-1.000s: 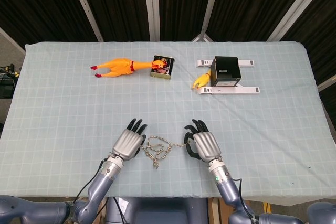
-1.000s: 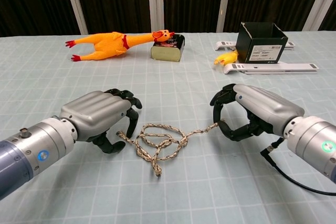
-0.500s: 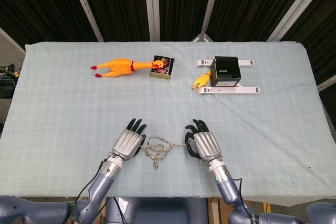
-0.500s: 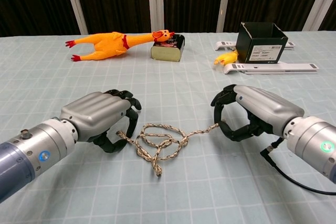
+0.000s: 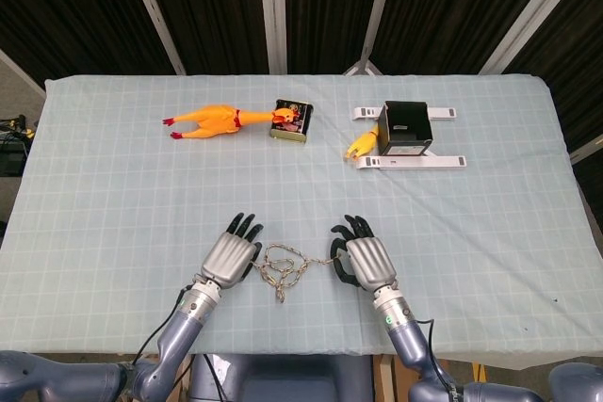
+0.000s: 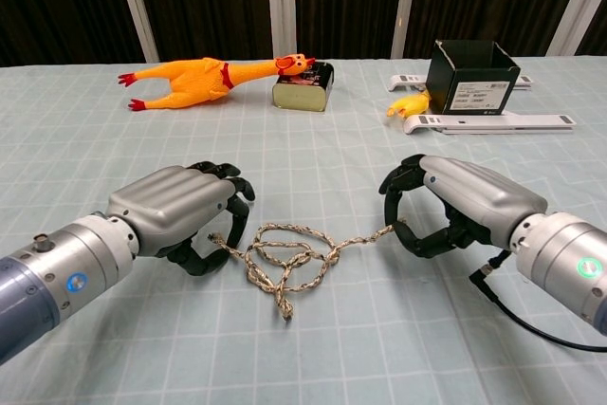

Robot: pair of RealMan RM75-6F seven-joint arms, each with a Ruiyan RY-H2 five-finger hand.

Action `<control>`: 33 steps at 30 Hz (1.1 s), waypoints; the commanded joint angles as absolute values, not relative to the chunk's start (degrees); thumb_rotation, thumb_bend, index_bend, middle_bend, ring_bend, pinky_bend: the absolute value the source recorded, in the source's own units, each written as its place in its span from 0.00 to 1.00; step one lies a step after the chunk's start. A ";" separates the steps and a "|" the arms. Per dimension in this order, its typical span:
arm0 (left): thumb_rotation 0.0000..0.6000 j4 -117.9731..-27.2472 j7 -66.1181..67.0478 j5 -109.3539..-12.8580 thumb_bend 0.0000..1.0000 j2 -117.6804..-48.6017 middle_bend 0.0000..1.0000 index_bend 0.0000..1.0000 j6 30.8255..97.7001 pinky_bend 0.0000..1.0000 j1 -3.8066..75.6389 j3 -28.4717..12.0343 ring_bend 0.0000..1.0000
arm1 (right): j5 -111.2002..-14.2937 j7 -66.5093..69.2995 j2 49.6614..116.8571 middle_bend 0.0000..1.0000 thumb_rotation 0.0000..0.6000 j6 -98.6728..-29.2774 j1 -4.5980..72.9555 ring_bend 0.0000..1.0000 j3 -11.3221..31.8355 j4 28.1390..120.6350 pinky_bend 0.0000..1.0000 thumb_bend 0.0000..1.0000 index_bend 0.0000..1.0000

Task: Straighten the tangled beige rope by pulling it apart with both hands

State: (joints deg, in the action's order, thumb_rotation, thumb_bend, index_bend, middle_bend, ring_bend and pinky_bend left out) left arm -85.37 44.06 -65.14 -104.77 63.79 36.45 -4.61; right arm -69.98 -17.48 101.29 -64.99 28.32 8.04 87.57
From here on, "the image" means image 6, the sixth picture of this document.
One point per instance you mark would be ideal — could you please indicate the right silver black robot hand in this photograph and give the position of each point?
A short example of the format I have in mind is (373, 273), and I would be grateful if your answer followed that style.
(479, 196)

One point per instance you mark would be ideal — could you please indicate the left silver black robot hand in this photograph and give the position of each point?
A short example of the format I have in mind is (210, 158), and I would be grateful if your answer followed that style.
(171, 206)

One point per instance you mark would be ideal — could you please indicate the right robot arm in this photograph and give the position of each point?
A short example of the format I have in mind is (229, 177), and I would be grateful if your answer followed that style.
(559, 253)

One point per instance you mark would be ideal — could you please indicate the black open cardboard box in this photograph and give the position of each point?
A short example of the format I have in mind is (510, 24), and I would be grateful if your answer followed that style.
(474, 92)

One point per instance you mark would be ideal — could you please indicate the small yellow rubber duck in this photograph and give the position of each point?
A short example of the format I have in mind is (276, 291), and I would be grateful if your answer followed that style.
(412, 104)

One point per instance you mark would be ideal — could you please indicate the large orange rubber chicken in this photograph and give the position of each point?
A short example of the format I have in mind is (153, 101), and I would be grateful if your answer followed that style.
(189, 82)

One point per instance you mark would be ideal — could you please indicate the black rectangular tin can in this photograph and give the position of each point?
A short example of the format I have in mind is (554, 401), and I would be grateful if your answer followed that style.
(299, 97)

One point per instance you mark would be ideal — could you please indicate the light blue checked tablecloth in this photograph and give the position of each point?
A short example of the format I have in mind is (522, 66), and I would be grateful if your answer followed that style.
(303, 357)

